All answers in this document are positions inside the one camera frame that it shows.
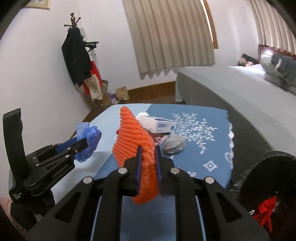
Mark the beige window curtain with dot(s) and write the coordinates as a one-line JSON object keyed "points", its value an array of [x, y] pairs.
{"points": [[169, 34], [271, 27]]}

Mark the beige right window curtain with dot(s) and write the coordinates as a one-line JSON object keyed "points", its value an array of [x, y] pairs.
{"points": [[271, 27]]}

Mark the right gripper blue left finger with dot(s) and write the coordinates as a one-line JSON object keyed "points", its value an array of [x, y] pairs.
{"points": [[139, 167]]}

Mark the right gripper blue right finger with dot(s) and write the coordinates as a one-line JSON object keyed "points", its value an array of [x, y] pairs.
{"points": [[158, 167]]}

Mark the wooden headboard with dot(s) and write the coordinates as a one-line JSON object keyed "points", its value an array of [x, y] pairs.
{"points": [[264, 50]]}

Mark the black hanging jacket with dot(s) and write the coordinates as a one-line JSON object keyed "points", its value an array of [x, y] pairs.
{"points": [[76, 57]]}

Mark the orange ribbed foam net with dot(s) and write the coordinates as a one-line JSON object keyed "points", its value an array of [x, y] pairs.
{"points": [[130, 135]]}

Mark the blue patterned table cloth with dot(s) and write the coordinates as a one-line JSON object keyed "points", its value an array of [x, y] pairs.
{"points": [[208, 152]]}

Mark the white tissue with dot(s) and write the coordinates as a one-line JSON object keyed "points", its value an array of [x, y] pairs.
{"points": [[142, 114]]}

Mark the grey folded blanket pile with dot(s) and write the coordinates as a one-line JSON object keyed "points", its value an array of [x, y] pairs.
{"points": [[280, 70]]}

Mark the red foam net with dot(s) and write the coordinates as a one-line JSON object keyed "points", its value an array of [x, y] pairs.
{"points": [[264, 212]]}

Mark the wall picture frame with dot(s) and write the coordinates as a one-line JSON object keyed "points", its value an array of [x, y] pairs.
{"points": [[39, 4]]}

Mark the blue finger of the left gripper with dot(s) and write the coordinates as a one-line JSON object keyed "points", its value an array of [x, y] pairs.
{"points": [[76, 148], [62, 147]]}

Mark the cardboard box under rack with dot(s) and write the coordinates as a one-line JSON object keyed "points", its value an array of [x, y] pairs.
{"points": [[103, 103]]}

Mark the grey bed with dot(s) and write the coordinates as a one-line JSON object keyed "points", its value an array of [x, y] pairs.
{"points": [[270, 109]]}

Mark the white blue cardboard box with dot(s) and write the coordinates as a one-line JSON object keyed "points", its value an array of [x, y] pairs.
{"points": [[156, 124]]}

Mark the wooden coat rack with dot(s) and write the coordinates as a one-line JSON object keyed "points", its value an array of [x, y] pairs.
{"points": [[74, 21]]}

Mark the striped basket bag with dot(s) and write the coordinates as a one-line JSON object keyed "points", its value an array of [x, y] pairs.
{"points": [[105, 86]]}

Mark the brown paper bag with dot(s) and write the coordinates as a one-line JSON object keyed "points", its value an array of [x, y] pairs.
{"points": [[122, 94]]}

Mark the grey crumpled wad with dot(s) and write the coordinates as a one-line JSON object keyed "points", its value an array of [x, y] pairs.
{"points": [[174, 144]]}

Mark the dark bedside item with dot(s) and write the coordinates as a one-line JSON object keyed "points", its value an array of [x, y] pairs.
{"points": [[246, 61]]}

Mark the red hanging garment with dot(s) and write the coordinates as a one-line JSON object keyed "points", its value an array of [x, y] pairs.
{"points": [[93, 71]]}

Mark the beige tote bag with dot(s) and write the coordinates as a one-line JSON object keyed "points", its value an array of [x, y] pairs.
{"points": [[87, 82]]}

